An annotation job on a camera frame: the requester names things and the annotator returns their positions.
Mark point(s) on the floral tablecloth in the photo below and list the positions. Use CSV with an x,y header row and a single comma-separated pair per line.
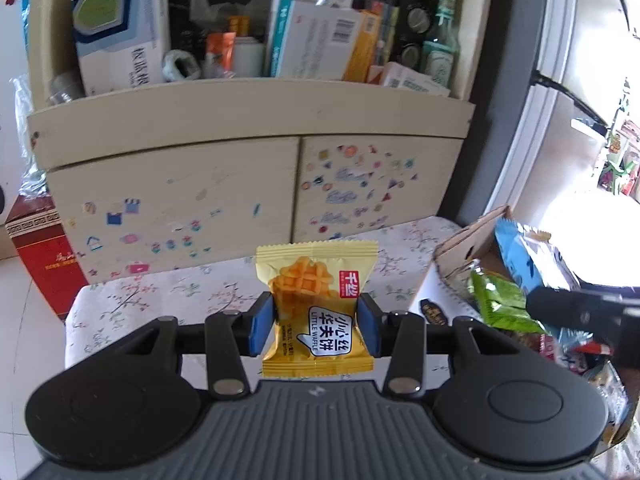
x,y
150,295

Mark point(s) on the orange carton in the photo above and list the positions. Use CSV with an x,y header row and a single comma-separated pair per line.
x,y
365,50

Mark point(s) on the yellow waffle packet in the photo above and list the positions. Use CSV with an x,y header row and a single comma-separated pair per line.
x,y
320,280

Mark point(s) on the green snack packet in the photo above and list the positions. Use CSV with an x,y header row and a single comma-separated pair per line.
x,y
500,300

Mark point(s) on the green label glass bottle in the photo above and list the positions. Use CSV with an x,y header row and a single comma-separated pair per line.
x,y
440,60

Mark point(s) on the light blue snack packet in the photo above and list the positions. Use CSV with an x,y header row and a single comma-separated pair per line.
x,y
520,260

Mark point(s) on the silver fridge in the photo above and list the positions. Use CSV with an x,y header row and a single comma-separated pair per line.
x,y
560,35

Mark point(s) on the glass jar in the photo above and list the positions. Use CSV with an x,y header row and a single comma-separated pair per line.
x,y
65,87

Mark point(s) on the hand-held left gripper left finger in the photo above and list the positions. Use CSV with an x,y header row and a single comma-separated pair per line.
x,y
262,322

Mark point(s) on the black toaster oven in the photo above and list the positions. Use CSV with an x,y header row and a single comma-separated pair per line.
x,y
420,15

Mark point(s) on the white barcode carton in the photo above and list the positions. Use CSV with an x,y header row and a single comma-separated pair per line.
x,y
310,45

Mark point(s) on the colourful toy shelf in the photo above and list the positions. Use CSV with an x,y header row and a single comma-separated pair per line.
x,y
625,160

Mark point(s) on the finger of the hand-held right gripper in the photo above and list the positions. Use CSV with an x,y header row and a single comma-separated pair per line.
x,y
565,305

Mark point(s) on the orange tube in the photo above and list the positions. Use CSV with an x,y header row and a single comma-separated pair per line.
x,y
220,50

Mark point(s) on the small white cartons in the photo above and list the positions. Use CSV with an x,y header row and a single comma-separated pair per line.
x,y
410,80

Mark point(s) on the colourful striped carton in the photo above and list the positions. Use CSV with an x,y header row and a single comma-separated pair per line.
x,y
387,30

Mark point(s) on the white plastic bottle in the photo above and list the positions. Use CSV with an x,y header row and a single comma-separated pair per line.
x,y
250,60

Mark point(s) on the blue white carton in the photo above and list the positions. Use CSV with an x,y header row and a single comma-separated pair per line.
x,y
120,35

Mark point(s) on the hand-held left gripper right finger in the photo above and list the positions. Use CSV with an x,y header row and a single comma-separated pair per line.
x,y
370,322

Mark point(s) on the tape roll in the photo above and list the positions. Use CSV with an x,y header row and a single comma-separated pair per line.
x,y
170,67

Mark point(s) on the beige wooden cabinet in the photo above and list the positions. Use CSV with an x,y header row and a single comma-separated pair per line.
x,y
175,190

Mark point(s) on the cardboard box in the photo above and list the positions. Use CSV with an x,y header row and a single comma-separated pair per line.
x,y
465,245

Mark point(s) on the red gift box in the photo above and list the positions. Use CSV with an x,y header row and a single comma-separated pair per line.
x,y
45,260

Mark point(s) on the clear plastic bag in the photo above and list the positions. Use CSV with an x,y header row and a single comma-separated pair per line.
x,y
30,160

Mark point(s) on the orange red snack packet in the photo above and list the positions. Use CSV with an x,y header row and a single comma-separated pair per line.
x,y
595,349

